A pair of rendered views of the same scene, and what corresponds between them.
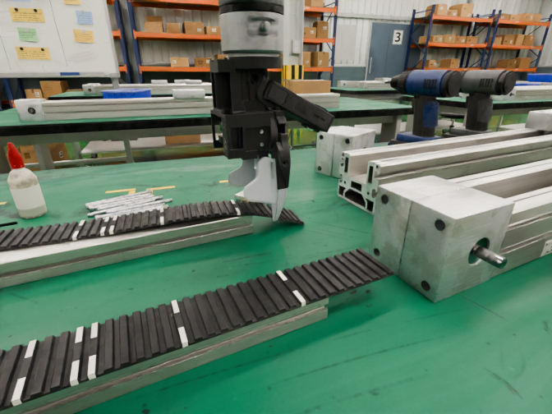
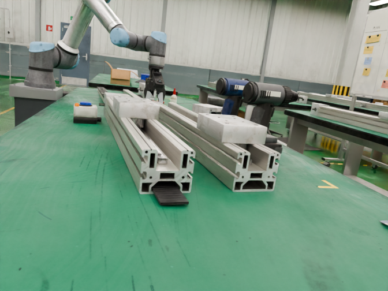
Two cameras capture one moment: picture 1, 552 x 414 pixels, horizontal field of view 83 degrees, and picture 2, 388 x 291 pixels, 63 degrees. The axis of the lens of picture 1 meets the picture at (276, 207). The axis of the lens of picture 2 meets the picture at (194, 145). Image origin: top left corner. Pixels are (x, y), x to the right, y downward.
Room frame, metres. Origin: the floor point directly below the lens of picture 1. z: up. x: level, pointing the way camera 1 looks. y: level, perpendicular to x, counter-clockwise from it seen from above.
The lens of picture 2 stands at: (0.76, -1.49, 1.01)
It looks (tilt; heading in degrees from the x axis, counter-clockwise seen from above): 13 degrees down; 94
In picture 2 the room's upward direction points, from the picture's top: 7 degrees clockwise
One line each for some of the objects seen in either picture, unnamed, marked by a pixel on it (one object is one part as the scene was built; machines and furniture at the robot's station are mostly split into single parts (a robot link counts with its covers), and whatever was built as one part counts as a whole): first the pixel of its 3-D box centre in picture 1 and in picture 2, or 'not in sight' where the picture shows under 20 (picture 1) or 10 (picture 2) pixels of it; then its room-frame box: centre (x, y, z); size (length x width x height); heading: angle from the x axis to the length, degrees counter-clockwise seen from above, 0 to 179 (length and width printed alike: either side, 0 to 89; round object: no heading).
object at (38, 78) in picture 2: not in sight; (40, 77); (-0.21, 0.12, 0.88); 0.15 x 0.15 x 0.10
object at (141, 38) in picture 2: not in sight; (138, 42); (0.32, 0.05, 1.11); 0.11 x 0.11 x 0.08; 69
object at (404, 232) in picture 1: (442, 236); (114, 105); (0.30, -0.18, 0.83); 0.12 x 0.09 x 0.10; 26
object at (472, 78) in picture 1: (464, 112); (271, 121); (0.91, -0.53, 0.89); 0.20 x 0.08 x 0.22; 28
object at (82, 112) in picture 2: not in sight; (88, 113); (0.28, -0.38, 0.81); 0.10 x 0.08 x 0.06; 26
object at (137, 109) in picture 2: not in sight; (134, 111); (0.51, -0.58, 0.87); 0.16 x 0.11 x 0.07; 116
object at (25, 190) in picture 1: (22, 180); (174, 97); (0.46, 0.40, 0.84); 0.04 x 0.04 x 0.12
